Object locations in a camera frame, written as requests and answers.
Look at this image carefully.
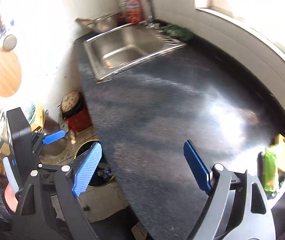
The yellow sponge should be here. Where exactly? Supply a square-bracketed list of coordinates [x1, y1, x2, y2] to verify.
[274, 134, 285, 172]

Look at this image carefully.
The yellow cardboard box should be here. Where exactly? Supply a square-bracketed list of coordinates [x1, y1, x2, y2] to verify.
[27, 102, 45, 132]

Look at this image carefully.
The green dish cloth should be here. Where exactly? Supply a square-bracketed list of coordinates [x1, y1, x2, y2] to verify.
[160, 24, 194, 42]

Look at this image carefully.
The stainless steel sink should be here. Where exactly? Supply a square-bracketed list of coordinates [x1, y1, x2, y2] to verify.
[83, 23, 186, 82]

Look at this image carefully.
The green torn carton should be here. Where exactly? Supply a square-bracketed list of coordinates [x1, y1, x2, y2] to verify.
[261, 145, 279, 194]

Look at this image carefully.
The metal strainer on wall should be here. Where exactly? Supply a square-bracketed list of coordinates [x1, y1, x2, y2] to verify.
[2, 34, 17, 51]

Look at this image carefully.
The black trash bin yellow rim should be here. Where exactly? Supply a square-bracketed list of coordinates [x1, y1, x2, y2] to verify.
[73, 139, 114, 191]

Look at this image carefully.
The red detergent bottle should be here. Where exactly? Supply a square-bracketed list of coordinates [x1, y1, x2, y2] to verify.
[125, 0, 144, 23]

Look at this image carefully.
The steel basin beside sink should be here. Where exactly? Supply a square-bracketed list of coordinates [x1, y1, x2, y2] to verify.
[75, 11, 122, 33]

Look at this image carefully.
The round wooden board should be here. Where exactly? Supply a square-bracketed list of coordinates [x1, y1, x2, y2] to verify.
[0, 48, 22, 98]

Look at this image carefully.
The chrome faucet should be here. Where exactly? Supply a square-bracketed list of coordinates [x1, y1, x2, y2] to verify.
[121, 0, 155, 28]

